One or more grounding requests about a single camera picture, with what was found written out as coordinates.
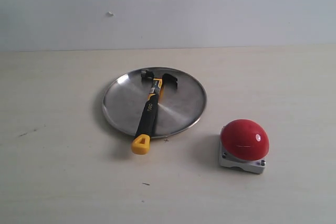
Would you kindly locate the yellow black claw hammer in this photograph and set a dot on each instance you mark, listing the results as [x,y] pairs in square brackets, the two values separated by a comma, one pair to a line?
[147,123]

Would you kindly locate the red dome push button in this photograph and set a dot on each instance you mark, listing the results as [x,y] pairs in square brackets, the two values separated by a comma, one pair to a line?
[243,144]

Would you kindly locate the round steel plate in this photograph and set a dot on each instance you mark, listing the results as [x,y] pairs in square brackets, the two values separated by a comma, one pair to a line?
[180,107]

